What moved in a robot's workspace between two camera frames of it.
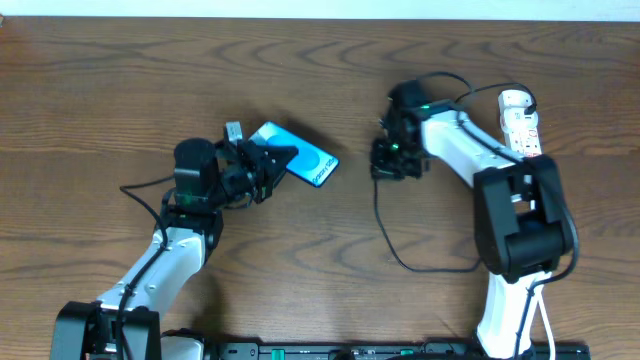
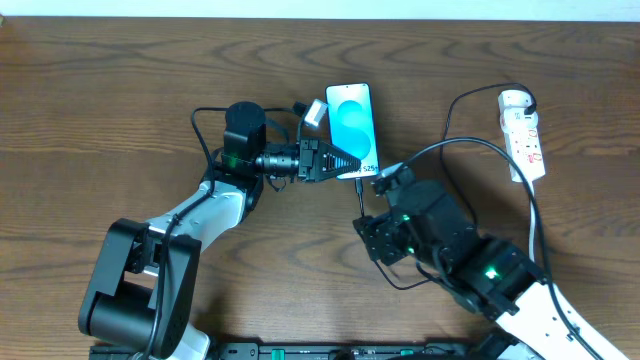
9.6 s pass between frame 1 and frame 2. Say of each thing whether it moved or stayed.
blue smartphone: moved
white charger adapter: stayed
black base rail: stayed
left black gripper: moved
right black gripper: moved
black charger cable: moved
